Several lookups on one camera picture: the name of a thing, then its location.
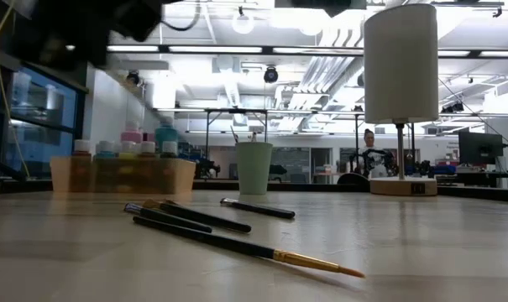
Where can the large turquoise paint bottle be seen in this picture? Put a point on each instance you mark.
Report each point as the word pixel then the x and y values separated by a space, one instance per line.
pixel 166 132

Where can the small tan paint bottle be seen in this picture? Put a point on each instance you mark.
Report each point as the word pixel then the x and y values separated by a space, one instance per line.
pixel 148 147

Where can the small yellow paint bottle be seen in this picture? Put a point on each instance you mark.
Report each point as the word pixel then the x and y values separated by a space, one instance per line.
pixel 128 147

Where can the long black paintbrush gold ferrule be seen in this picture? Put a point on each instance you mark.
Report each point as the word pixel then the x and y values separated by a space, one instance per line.
pixel 220 240

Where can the small blue paint bottle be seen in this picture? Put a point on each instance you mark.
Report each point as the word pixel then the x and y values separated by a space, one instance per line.
pixel 106 147

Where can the thick black paintbrush silver ferrule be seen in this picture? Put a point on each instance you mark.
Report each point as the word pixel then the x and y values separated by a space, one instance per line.
pixel 174 219

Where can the small rust brown paint bottle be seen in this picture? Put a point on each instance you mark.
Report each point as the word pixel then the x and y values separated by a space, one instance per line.
pixel 82 146

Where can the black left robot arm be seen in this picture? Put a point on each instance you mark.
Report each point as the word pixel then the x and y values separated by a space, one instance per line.
pixel 69 33

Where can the black ceiling spotlight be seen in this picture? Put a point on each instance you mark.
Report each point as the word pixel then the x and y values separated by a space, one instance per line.
pixel 132 78
pixel 270 74

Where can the white shade wooden base lamp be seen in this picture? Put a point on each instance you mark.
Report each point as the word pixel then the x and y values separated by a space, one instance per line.
pixel 400 63

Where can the ceiling strip light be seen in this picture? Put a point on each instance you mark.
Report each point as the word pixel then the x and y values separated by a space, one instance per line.
pixel 215 49
pixel 132 48

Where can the person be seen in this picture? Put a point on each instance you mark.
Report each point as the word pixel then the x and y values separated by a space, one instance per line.
pixel 369 137

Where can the light green plastic cup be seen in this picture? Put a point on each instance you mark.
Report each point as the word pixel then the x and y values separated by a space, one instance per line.
pixel 253 168

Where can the black monitor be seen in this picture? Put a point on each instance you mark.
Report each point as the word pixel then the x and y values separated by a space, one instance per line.
pixel 480 147

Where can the thick black paintbrush gold ferrule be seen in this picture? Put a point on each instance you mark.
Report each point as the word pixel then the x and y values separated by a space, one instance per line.
pixel 211 220

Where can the orange translucent plastic bin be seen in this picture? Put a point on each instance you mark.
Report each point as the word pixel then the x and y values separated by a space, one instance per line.
pixel 111 180

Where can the black background metal frame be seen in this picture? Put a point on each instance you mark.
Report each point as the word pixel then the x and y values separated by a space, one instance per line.
pixel 237 111

